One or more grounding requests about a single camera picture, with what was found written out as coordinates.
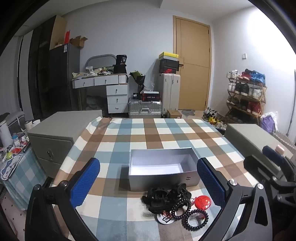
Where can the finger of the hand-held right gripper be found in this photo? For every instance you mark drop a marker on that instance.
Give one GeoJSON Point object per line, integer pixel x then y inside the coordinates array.
{"type": "Point", "coordinates": [272, 154]}
{"type": "Point", "coordinates": [259, 164]}

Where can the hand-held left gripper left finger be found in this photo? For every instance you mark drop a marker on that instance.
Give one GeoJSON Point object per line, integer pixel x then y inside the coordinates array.
{"type": "Point", "coordinates": [85, 183]}

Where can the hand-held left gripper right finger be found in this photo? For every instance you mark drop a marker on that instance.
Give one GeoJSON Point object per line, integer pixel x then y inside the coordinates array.
{"type": "Point", "coordinates": [210, 183]}

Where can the red round badge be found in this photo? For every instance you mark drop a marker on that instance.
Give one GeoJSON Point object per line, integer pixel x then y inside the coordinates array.
{"type": "Point", "coordinates": [203, 202]}

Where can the silver box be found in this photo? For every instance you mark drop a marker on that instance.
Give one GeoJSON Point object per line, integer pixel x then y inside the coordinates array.
{"type": "Point", "coordinates": [161, 180]}

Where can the large black hair claw clip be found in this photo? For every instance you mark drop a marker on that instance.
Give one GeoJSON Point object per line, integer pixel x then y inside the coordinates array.
{"type": "Point", "coordinates": [157, 199]}

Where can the white round badge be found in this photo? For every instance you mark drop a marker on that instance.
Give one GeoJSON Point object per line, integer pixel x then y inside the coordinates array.
{"type": "Point", "coordinates": [165, 220]}

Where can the small beige block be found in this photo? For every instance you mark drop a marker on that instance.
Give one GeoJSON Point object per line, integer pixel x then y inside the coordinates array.
{"type": "Point", "coordinates": [281, 148]}

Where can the grey drawer cabinet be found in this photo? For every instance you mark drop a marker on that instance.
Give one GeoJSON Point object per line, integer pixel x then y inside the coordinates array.
{"type": "Point", "coordinates": [62, 125]}
{"type": "Point", "coordinates": [247, 136]}

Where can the purple bag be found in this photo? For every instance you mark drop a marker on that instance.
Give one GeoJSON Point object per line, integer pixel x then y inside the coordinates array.
{"type": "Point", "coordinates": [268, 124]}

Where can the thin dark pole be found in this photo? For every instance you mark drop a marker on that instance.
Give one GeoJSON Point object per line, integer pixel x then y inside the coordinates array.
{"type": "Point", "coordinates": [291, 104]}

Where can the checked side table cloth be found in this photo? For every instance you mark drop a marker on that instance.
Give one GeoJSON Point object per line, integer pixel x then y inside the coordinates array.
{"type": "Point", "coordinates": [25, 176]}

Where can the pile of shoes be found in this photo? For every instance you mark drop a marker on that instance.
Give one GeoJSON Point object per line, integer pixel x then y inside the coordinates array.
{"type": "Point", "coordinates": [215, 119]}

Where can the checked bedsheet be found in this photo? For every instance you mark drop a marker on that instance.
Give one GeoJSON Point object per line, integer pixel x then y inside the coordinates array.
{"type": "Point", "coordinates": [138, 139]}

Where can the wooden shoe rack with shoes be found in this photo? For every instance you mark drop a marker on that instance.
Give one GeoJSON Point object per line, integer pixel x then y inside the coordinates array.
{"type": "Point", "coordinates": [245, 89]}

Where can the grey floor mat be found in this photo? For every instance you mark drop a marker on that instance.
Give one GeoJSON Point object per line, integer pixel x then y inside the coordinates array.
{"type": "Point", "coordinates": [187, 112]}

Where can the white cloud shaped sign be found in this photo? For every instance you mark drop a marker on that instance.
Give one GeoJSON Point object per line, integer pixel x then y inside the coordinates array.
{"type": "Point", "coordinates": [10, 166]}

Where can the small cardboard box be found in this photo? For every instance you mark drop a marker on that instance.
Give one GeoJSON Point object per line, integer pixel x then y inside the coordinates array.
{"type": "Point", "coordinates": [174, 114]}

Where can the white tissue roll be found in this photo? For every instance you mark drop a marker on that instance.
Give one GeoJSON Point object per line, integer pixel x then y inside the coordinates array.
{"type": "Point", "coordinates": [32, 124]}

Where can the white kettle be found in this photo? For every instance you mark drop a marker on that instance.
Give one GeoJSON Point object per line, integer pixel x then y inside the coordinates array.
{"type": "Point", "coordinates": [5, 134]}

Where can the silver suitcase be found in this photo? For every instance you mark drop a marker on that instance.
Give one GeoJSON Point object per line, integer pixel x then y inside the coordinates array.
{"type": "Point", "coordinates": [144, 105]}

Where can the white dresser desk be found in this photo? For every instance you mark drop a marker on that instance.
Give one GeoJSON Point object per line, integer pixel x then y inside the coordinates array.
{"type": "Point", "coordinates": [116, 90]}

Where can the white suitcase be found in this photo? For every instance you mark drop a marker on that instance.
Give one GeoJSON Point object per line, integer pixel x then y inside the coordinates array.
{"type": "Point", "coordinates": [170, 92]}

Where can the small black box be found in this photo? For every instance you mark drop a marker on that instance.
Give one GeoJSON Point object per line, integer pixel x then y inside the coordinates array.
{"type": "Point", "coordinates": [136, 96]}

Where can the black box with red stripe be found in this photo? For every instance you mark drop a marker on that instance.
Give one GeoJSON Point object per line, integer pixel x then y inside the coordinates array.
{"type": "Point", "coordinates": [150, 96]}

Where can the dark grey refrigerator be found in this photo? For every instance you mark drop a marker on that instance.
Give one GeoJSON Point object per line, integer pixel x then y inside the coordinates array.
{"type": "Point", "coordinates": [62, 76]}

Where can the clutter pile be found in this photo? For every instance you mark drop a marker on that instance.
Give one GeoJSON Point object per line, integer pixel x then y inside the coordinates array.
{"type": "Point", "coordinates": [92, 71]}

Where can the clear plastic bag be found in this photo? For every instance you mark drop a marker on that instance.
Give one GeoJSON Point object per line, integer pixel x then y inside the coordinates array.
{"type": "Point", "coordinates": [149, 87]}

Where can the black wrapped flower bouquet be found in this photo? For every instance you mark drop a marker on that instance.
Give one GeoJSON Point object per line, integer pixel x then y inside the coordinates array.
{"type": "Point", "coordinates": [138, 78]}

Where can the black bag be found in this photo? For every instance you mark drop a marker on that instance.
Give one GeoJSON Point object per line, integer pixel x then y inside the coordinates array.
{"type": "Point", "coordinates": [120, 68]}

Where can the black and red shoe box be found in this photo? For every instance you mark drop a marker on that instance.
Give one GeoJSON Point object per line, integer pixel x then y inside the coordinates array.
{"type": "Point", "coordinates": [168, 70]}

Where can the dark wardrobe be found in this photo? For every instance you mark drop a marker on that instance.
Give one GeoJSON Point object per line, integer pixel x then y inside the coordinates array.
{"type": "Point", "coordinates": [39, 69]}

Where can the arched grey mirror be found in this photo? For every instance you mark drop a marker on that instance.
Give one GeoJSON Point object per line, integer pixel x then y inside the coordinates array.
{"type": "Point", "coordinates": [101, 60]}

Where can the yellow shoe box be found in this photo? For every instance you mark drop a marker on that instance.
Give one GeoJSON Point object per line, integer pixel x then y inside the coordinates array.
{"type": "Point", "coordinates": [168, 56]}

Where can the wooden door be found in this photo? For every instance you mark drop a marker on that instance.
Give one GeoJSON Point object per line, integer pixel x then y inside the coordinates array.
{"type": "Point", "coordinates": [194, 46]}

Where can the open cardboard box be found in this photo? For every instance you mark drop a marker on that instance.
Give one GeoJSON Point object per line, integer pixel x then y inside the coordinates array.
{"type": "Point", "coordinates": [78, 42]}

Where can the flat cardboard sheet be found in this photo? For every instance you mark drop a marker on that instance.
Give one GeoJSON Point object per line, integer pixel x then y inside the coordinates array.
{"type": "Point", "coordinates": [57, 30]}

